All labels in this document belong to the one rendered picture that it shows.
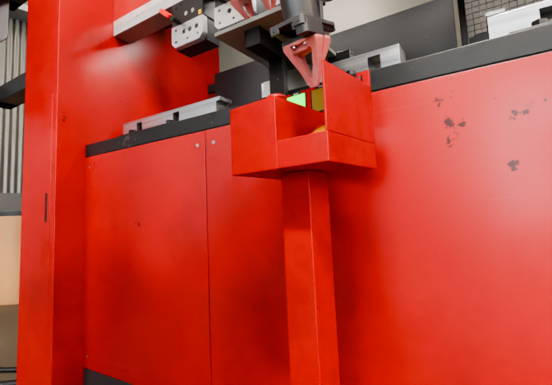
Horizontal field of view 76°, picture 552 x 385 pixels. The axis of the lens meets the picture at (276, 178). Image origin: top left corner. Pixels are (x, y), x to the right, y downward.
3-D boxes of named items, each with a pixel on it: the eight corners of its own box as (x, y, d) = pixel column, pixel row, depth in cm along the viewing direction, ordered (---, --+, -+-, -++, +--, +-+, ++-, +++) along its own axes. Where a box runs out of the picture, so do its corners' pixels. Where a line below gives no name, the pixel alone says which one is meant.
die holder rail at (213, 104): (122, 147, 137) (122, 123, 138) (136, 149, 142) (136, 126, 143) (220, 125, 110) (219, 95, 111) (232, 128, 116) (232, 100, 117)
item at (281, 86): (247, 127, 75) (244, 30, 77) (283, 138, 87) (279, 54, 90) (263, 124, 73) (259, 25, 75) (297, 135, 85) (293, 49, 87)
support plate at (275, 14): (213, 37, 79) (213, 33, 80) (278, 73, 101) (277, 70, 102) (282, 8, 70) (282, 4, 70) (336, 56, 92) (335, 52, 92)
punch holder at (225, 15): (214, 31, 112) (213, -17, 114) (232, 42, 120) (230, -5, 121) (252, 15, 104) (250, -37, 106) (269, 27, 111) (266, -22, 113)
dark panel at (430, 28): (216, 157, 182) (213, 74, 187) (218, 157, 184) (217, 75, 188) (464, 115, 121) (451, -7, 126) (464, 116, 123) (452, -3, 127)
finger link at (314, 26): (339, 81, 58) (328, 23, 57) (317, 80, 52) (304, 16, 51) (305, 92, 62) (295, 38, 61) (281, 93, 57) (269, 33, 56)
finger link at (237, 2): (254, 31, 88) (241, -9, 85) (278, 20, 84) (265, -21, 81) (239, 34, 83) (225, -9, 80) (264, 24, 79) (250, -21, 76)
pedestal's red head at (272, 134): (231, 176, 63) (228, 77, 65) (287, 180, 75) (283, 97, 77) (328, 161, 50) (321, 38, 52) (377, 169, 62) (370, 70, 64)
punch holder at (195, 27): (171, 49, 123) (171, 5, 125) (190, 58, 130) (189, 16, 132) (203, 36, 115) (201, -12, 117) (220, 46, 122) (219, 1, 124)
